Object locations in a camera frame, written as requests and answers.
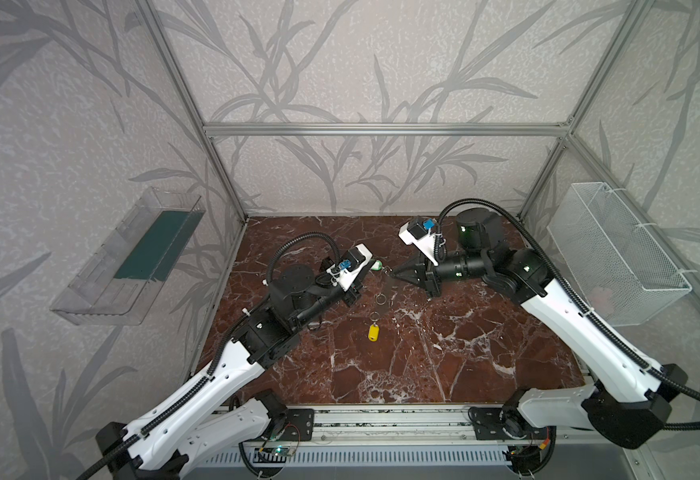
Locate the grey metal carabiner plate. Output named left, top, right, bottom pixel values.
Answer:
left=375, top=273, right=396, bottom=308

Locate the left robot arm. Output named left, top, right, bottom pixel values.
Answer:
left=81, top=261, right=374, bottom=479

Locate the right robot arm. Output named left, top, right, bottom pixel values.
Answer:
left=393, top=207, right=678, bottom=449

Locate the small circuit board left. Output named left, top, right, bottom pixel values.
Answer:
left=254, top=442, right=300, bottom=464

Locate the small circuit board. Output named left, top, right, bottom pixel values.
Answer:
left=505, top=444, right=554, bottom=478
left=254, top=442, right=300, bottom=464

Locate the small circuit board right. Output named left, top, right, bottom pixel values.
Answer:
left=505, top=444, right=554, bottom=478

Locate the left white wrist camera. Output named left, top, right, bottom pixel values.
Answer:
left=326, top=243, right=373, bottom=292

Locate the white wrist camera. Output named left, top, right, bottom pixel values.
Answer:
left=326, top=243, right=373, bottom=292
left=399, top=217, right=442, bottom=266

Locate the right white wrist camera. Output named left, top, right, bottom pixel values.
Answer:
left=399, top=217, right=442, bottom=266

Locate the aluminium mounting rail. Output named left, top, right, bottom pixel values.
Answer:
left=139, top=403, right=645, bottom=448

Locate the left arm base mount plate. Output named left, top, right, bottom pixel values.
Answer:
left=254, top=408, right=316, bottom=442

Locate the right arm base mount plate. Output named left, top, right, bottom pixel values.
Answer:
left=467, top=405, right=557, bottom=444

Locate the white wire mesh basket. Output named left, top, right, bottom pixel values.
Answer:
left=548, top=182, right=693, bottom=327

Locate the aluminium frame horizontal bar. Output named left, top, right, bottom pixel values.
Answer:
left=203, top=122, right=569, bottom=138

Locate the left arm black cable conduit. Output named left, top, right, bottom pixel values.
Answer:
left=73, top=232, right=342, bottom=480

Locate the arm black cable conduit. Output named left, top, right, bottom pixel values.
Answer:
left=73, top=232, right=342, bottom=480
left=436, top=197, right=700, bottom=432

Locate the clear plastic wall tray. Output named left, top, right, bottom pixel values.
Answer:
left=50, top=187, right=206, bottom=326

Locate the aluminium frame corner post left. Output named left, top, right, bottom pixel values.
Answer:
left=136, top=0, right=248, bottom=223

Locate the aluminium frame corner post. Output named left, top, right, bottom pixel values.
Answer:
left=517, top=1, right=654, bottom=222
left=136, top=0, right=248, bottom=223

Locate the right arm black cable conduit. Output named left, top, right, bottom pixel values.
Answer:
left=436, top=197, right=700, bottom=432

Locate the aluminium frame corner post right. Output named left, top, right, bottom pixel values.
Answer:
left=517, top=1, right=654, bottom=222

